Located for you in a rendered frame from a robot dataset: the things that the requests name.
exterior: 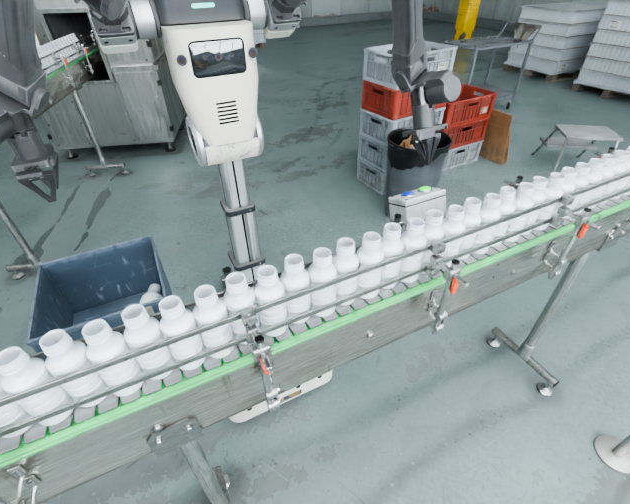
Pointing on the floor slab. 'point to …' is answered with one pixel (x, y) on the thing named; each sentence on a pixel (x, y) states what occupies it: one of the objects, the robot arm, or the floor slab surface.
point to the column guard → (466, 19)
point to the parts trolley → (493, 58)
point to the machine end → (111, 89)
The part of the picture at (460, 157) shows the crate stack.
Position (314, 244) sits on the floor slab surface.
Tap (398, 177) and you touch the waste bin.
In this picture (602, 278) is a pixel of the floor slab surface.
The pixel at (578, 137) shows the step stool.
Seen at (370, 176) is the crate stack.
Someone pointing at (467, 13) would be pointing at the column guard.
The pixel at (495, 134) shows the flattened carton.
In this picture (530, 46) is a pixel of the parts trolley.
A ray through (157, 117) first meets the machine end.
